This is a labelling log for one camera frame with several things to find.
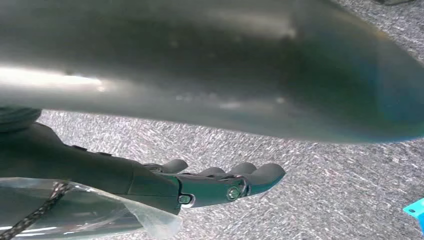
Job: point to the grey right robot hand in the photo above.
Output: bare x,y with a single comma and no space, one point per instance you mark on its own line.
99,172

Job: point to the blue metal shelf rack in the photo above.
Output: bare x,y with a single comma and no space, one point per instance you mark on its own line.
416,210

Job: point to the clear plastic wrap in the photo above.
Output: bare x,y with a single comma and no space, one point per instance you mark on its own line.
99,212

